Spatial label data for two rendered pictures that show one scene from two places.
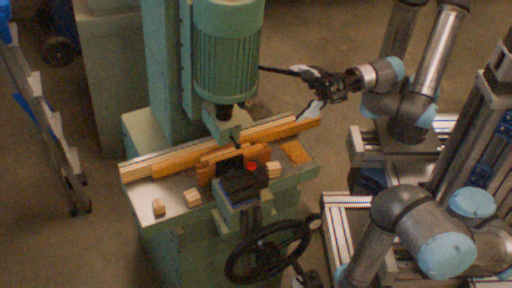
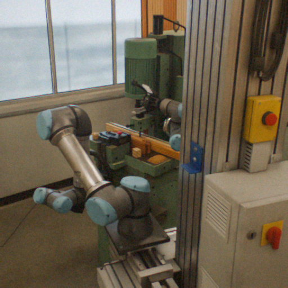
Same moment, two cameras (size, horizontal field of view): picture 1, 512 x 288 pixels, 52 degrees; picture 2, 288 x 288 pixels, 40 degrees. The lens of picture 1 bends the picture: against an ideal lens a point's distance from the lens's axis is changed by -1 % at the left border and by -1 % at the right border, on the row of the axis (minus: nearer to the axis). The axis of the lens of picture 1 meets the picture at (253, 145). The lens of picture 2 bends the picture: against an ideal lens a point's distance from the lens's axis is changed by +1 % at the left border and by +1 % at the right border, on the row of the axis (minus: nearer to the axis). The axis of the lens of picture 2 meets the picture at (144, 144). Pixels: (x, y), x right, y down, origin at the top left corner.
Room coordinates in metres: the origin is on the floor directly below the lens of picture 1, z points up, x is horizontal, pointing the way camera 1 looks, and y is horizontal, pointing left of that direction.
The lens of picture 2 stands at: (0.64, -2.00, 1.76)
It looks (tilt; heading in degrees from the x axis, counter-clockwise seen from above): 22 degrees down; 75
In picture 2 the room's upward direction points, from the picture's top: 1 degrees clockwise
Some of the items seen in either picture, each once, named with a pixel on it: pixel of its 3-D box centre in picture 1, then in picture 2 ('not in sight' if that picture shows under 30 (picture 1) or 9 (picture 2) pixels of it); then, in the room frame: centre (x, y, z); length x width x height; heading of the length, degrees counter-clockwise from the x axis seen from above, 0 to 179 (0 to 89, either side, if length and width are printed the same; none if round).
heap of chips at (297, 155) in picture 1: (295, 151); (157, 158); (1.19, -0.14, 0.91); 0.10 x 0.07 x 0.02; 31
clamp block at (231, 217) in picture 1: (241, 197); (112, 149); (0.97, 0.02, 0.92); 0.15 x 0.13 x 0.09; 121
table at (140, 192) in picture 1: (229, 186); (124, 152); (1.05, 0.06, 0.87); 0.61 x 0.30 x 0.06; 121
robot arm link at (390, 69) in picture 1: (382, 73); (179, 111); (1.23, -0.35, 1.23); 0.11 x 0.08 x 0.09; 121
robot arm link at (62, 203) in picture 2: not in sight; (62, 201); (0.67, -0.38, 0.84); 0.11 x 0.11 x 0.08; 30
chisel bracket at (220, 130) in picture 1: (221, 122); (142, 123); (1.17, 0.11, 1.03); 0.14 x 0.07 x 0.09; 31
